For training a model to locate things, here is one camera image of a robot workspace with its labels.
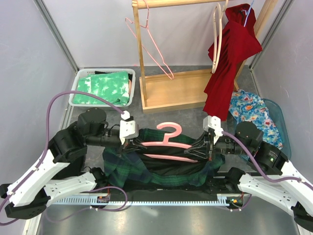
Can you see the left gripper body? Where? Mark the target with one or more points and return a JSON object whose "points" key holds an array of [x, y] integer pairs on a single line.
{"points": [[108, 139]]}

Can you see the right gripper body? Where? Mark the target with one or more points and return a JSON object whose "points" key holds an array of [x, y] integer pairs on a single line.
{"points": [[226, 144]]}

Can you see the dark green plaid cloth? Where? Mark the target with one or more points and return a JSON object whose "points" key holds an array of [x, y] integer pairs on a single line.
{"points": [[138, 167]]}

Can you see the floral blue cloth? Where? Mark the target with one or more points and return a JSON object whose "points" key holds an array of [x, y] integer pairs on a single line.
{"points": [[247, 106]]}

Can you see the red skirt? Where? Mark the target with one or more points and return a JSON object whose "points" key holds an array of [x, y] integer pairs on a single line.
{"points": [[238, 44]]}

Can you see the light blue wire hanger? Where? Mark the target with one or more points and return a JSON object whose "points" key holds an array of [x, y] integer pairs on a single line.
{"points": [[247, 12]]}

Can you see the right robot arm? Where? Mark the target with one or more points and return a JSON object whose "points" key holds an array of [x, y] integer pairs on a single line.
{"points": [[275, 179]]}

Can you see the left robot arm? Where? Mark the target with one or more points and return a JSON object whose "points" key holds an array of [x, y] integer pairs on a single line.
{"points": [[58, 173]]}

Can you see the beige wooden hanger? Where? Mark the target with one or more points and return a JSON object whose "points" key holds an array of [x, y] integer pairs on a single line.
{"points": [[218, 33]]}

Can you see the teal plastic basin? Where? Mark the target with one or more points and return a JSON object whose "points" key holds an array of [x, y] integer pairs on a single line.
{"points": [[277, 114]]}

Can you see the black cloth pile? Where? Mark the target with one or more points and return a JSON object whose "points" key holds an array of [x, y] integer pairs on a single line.
{"points": [[79, 164]]}

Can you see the green white cloth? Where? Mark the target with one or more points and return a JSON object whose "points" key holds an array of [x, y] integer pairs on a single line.
{"points": [[113, 87]]}

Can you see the wooden clothes rack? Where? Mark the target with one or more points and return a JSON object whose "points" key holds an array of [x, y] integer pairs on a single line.
{"points": [[158, 92]]}

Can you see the pink cloth in basket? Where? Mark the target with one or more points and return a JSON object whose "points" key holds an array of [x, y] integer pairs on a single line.
{"points": [[130, 86]]}

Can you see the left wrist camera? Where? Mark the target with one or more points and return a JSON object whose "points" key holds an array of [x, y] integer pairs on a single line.
{"points": [[128, 127]]}

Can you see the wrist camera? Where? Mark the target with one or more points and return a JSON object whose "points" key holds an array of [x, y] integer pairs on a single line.
{"points": [[214, 123], [128, 127]]}

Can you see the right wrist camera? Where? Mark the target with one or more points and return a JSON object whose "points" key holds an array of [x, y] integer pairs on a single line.
{"points": [[214, 123]]}

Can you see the slotted cable duct rail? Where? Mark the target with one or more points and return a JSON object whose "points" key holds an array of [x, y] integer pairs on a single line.
{"points": [[93, 200]]}

